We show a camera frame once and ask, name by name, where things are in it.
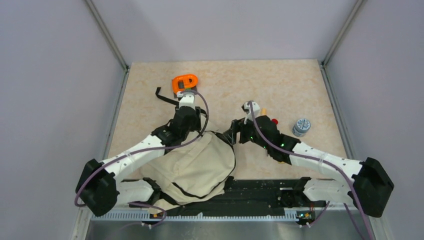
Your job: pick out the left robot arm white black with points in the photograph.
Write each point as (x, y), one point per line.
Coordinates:
(102, 187)

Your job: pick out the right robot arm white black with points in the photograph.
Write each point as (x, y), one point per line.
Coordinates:
(365, 184)

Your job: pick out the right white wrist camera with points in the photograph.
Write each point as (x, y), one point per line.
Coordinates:
(252, 110)

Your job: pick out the blue patterned tape roll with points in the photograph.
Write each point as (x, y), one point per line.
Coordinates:
(301, 127)

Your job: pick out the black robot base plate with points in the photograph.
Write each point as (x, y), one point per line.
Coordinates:
(251, 198)

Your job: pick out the beige canvas backpack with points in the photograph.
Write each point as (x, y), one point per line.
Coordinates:
(193, 173)

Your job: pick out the orange toy on grey base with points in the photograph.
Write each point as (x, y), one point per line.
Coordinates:
(183, 82)

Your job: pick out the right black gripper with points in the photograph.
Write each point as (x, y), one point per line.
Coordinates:
(237, 126)

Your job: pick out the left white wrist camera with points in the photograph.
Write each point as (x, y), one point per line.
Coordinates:
(186, 99)

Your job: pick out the aluminium frame rails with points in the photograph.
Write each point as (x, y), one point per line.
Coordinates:
(331, 222)

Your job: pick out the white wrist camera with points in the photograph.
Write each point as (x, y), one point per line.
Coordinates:
(186, 99)
(252, 110)

